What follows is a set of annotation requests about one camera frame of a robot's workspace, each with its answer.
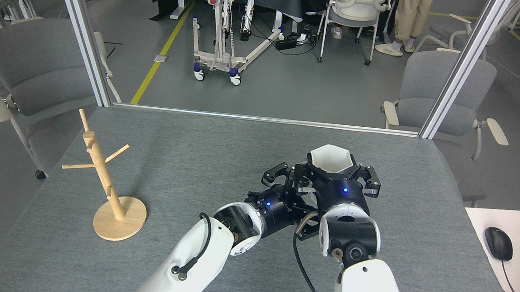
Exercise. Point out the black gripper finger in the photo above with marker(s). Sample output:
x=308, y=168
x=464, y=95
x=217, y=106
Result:
x=304, y=176
x=278, y=176
x=369, y=180
x=309, y=227

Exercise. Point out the silver aluminium post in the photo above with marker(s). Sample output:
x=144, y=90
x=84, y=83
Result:
x=82, y=28
x=465, y=65

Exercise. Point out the grey armchair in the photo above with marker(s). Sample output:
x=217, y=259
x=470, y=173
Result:
x=34, y=62
x=423, y=85

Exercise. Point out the white hexagonal cup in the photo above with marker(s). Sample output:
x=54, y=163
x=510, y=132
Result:
x=330, y=157

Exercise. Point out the white grey office chair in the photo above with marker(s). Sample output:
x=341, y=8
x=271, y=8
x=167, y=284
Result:
x=442, y=32

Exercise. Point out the person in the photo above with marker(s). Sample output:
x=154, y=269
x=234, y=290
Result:
x=336, y=31
x=411, y=12

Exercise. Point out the wooden cup rack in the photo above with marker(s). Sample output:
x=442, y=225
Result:
x=99, y=168

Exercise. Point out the silver aluminium rail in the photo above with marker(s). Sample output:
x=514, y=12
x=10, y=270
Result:
x=262, y=119

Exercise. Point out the black power strip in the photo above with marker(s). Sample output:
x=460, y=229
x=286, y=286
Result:
x=286, y=44

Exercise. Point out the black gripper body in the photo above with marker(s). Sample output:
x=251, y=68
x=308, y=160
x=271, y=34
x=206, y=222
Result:
x=277, y=209
x=343, y=194

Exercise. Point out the black computer mouse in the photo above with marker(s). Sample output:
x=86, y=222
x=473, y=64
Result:
x=498, y=243

